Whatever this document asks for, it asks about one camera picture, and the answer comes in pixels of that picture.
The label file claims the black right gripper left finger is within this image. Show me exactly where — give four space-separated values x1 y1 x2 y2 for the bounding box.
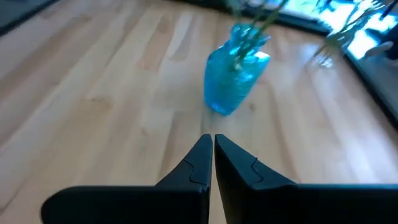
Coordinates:
40 133 214 224

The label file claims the clear glass vase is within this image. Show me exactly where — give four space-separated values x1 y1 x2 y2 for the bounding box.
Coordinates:
310 32 348 68

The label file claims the blue glass vase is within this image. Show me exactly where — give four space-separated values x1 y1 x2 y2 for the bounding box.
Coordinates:
203 23 272 116

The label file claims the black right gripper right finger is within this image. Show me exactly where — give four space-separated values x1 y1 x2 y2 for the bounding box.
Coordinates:
214 133 398 224

